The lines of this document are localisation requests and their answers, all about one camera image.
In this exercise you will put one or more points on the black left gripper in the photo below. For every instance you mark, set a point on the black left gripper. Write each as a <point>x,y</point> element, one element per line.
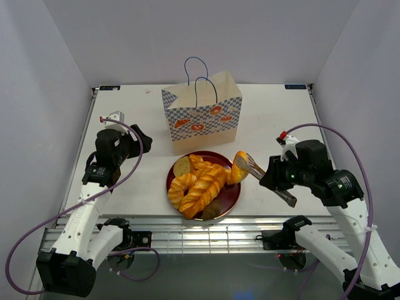
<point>135,144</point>

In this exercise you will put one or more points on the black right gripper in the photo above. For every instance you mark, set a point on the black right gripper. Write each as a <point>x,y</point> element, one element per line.
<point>272,179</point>

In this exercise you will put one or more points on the metal serving tongs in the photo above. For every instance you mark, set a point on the metal serving tongs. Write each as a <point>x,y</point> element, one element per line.
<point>258,173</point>

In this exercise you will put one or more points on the oval golden bread roll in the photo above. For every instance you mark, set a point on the oval golden bread roll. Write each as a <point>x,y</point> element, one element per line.
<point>239,169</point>

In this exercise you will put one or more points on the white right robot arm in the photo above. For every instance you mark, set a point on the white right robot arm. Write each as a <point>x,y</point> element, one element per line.
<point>369,272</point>

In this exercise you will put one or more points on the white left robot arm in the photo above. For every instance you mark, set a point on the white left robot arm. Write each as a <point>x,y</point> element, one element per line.
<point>71,264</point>

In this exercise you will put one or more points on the long twisted bread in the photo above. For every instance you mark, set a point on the long twisted bread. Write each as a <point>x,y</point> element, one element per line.
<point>204,191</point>

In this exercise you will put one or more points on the checkered paper bag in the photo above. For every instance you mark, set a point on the checkered paper bag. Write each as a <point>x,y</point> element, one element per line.
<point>202,113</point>

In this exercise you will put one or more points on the brown chocolate bread lump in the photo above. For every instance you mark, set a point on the brown chocolate bread lump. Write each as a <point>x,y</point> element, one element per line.
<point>212,211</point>

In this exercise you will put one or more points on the red round plate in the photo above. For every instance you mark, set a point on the red round plate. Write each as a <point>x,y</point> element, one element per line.
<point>228,195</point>

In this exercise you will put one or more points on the left blue corner label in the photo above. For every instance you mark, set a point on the left blue corner label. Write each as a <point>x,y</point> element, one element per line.
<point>109,88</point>

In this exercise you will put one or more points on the blue corner label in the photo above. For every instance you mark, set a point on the blue corner label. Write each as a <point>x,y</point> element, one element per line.
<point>295,86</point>
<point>109,88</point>

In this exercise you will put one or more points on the right blue corner label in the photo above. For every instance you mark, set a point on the right blue corner label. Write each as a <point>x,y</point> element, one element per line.
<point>295,86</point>

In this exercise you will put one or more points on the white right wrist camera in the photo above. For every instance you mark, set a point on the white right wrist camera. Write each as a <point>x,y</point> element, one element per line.
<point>288,143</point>

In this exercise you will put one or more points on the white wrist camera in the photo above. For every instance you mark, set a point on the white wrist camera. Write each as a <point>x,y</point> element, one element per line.
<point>113,121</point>
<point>288,143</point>

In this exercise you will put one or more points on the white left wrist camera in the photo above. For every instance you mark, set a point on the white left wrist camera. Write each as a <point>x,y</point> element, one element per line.
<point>113,121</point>

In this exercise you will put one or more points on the round glazed ring bread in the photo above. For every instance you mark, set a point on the round glazed ring bread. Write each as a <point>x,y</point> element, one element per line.
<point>178,187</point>

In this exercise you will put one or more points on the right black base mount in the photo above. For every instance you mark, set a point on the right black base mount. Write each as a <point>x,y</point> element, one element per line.
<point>277,241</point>

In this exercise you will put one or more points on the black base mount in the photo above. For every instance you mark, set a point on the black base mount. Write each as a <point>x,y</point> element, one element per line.
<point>136,239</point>
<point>277,241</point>

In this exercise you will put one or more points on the aluminium frame rail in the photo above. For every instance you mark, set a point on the aluminium frame rail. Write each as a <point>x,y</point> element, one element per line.
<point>226,235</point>

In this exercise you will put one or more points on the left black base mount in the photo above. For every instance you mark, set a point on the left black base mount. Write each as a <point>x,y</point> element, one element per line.
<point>136,239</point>

